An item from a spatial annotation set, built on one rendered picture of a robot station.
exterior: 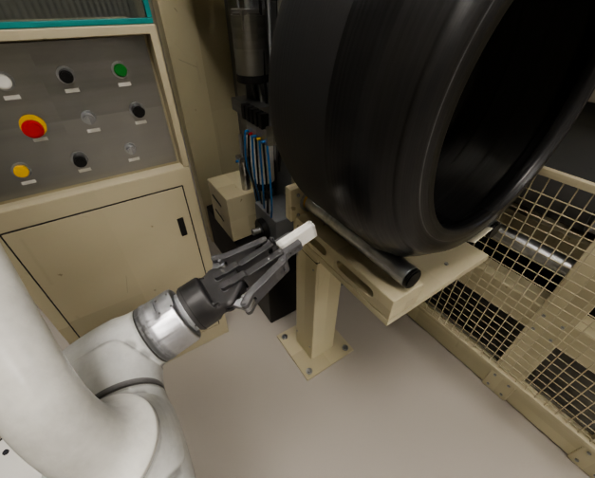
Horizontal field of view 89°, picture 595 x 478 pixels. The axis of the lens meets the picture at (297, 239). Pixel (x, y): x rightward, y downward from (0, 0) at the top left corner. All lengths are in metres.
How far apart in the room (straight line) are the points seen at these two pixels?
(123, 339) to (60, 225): 0.65
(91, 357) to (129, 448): 0.15
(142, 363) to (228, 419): 1.00
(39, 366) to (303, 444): 1.17
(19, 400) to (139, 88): 0.84
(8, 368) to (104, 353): 0.18
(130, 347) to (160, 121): 0.73
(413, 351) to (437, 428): 0.33
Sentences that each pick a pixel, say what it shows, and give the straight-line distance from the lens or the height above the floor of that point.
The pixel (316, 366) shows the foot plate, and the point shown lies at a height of 0.01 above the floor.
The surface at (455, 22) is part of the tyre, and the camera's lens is 0.38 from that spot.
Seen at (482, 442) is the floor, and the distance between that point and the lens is 1.56.
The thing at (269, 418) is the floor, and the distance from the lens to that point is 1.42.
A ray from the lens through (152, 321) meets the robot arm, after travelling 0.46.
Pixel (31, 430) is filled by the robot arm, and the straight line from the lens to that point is 0.31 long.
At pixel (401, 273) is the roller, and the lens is 0.61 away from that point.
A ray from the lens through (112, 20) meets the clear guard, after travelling 0.97.
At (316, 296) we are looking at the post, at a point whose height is 0.45.
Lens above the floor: 1.32
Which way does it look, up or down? 39 degrees down
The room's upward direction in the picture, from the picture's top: straight up
